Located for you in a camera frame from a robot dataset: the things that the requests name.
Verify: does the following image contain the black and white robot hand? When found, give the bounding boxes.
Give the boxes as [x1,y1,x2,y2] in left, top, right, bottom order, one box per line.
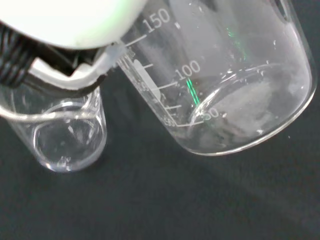
[0,0,148,95]

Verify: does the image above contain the small clear glass beaker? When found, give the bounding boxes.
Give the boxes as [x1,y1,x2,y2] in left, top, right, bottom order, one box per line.
[0,84,108,173]

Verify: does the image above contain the black bench cloth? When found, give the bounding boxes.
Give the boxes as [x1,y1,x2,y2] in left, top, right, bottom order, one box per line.
[0,0,320,240]

